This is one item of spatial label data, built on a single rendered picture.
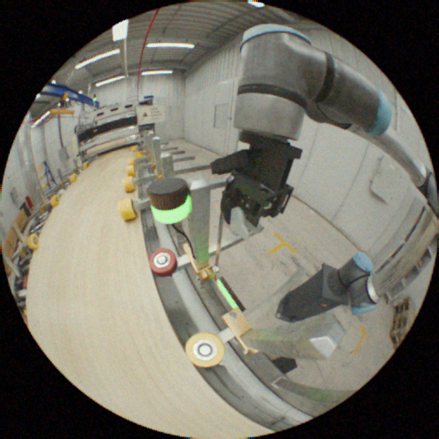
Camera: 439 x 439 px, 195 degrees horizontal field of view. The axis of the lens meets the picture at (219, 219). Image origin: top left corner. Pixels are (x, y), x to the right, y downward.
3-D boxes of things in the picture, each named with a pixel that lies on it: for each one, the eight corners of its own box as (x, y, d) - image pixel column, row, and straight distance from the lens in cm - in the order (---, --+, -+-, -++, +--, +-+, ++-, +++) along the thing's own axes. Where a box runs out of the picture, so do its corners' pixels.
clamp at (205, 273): (197, 247, 49) (196, 239, 44) (215, 277, 43) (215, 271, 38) (183, 253, 48) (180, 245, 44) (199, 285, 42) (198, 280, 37)
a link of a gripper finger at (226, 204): (222, 227, 24) (227, 185, 19) (218, 222, 25) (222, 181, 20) (241, 219, 27) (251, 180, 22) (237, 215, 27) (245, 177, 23)
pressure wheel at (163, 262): (177, 261, 49) (170, 243, 40) (185, 280, 45) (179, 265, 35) (157, 270, 50) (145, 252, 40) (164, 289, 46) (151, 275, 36)
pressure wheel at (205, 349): (194, 328, 42) (190, 328, 31) (222, 334, 42) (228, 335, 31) (188, 354, 43) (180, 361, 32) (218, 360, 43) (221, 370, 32)
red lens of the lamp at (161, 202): (181, 185, 24) (179, 174, 23) (193, 202, 19) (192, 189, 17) (148, 194, 23) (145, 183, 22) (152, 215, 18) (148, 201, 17)
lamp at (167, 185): (190, 249, 36) (180, 173, 22) (199, 265, 34) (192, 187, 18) (171, 257, 36) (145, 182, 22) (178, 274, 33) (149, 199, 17)
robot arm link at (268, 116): (221, 97, 20) (268, 110, 26) (219, 131, 20) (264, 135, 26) (279, 91, 14) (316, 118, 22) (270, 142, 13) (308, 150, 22)
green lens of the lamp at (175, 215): (182, 198, 25) (181, 187, 24) (194, 215, 20) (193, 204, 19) (151, 206, 24) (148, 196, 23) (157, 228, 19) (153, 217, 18)
